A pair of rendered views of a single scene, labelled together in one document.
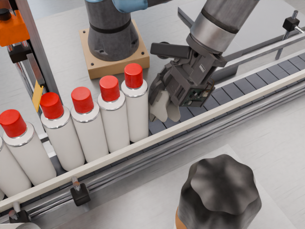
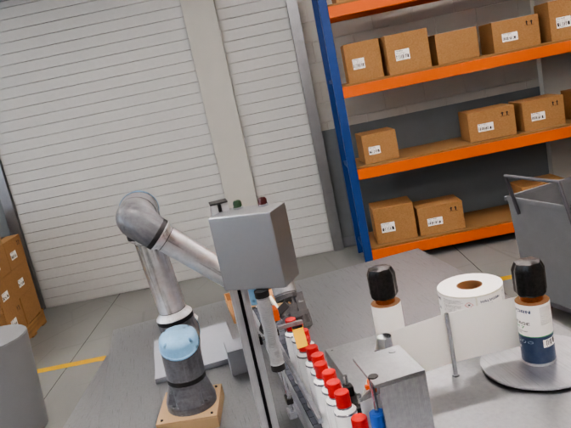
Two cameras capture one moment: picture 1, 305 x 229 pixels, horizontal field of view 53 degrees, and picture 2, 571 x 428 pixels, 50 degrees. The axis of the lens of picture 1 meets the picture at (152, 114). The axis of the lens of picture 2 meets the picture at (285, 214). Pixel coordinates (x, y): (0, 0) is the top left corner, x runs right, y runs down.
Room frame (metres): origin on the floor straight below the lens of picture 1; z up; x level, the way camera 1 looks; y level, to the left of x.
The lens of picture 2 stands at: (-0.16, 1.63, 1.76)
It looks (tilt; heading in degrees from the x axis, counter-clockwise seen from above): 12 degrees down; 288
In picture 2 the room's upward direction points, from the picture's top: 12 degrees counter-clockwise
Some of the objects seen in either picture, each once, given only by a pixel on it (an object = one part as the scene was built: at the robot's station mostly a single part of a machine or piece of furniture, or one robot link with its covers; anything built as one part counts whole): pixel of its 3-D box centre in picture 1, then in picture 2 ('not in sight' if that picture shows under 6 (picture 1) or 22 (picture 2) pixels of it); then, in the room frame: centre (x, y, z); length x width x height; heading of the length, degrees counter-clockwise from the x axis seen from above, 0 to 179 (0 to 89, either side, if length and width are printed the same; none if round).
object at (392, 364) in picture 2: not in sight; (387, 364); (0.07, 0.45, 1.14); 0.14 x 0.11 x 0.01; 118
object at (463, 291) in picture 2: not in sight; (472, 306); (-0.10, -0.26, 0.95); 0.20 x 0.20 x 0.14
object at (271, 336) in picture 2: not in sight; (269, 329); (0.37, 0.32, 1.18); 0.04 x 0.04 x 0.21
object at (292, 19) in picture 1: (291, 40); not in sight; (0.71, -0.40, 0.91); 0.07 x 0.03 x 0.17; 28
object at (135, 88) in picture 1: (135, 106); (296, 351); (0.41, 0.03, 0.98); 0.05 x 0.05 x 0.20
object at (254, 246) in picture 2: not in sight; (255, 246); (0.38, 0.26, 1.38); 0.17 x 0.10 x 0.19; 173
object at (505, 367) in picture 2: not in sight; (539, 361); (-0.26, 0.00, 0.89); 0.31 x 0.31 x 0.01
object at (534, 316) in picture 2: not in sight; (533, 310); (-0.26, 0.00, 1.04); 0.09 x 0.09 x 0.29
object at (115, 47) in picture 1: (111, 30); (189, 387); (0.74, 0.12, 0.92); 0.15 x 0.15 x 0.10
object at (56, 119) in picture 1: (62, 134); (309, 372); (0.34, 0.17, 0.98); 0.05 x 0.05 x 0.20
